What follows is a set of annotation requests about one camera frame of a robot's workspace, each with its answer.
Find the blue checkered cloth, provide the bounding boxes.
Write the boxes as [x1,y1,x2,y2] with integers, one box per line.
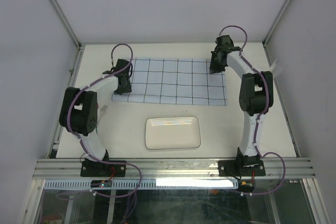
[111,58,228,105]

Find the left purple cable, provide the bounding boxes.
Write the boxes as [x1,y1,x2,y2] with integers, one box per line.
[55,43,144,224]

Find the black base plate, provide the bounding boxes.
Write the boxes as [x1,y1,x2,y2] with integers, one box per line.
[80,159,126,178]
[218,160,266,178]

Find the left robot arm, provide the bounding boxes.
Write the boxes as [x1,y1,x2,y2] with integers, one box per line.
[59,59,133,176]

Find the spoon with blue handle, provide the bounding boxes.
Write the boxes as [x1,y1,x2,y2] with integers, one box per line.
[96,103,101,134]

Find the aluminium frame post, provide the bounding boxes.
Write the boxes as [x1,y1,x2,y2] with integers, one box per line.
[34,0,82,49]
[262,0,308,48]

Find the white rectangular plate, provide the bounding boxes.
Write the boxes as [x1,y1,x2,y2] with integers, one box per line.
[145,116,201,150]

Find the right aluminium frame post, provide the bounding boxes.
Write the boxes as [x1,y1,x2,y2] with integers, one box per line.
[262,0,308,48]

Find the left aluminium frame post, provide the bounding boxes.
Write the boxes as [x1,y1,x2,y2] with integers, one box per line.
[34,0,82,49]

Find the white slotted cable duct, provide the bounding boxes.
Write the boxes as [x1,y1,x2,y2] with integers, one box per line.
[45,178,238,190]

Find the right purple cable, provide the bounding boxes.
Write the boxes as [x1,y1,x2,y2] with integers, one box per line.
[219,25,287,196]

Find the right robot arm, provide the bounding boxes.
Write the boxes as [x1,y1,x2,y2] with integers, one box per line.
[209,35,274,175]

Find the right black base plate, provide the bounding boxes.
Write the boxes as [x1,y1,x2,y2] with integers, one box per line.
[218,160,266,178]

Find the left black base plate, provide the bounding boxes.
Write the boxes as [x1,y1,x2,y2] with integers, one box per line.
[80,159,126,178]

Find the purple cable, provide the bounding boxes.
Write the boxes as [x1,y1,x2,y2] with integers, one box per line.
[219,25,287,196]
[55,43,144,224]

